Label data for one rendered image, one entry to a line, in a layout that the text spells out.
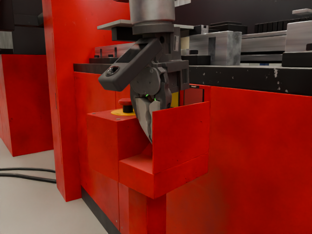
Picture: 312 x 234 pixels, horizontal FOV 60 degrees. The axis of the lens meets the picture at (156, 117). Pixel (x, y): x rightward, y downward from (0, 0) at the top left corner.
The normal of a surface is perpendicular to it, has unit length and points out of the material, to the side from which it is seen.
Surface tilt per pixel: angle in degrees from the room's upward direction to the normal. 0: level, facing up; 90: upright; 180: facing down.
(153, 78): 95
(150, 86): 95
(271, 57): 90
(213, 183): 90
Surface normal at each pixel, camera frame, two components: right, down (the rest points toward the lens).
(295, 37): -0.84, 0.11
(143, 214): -0.70, 0.14
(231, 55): 0.54, 0.17
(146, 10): -0.23, 0.27
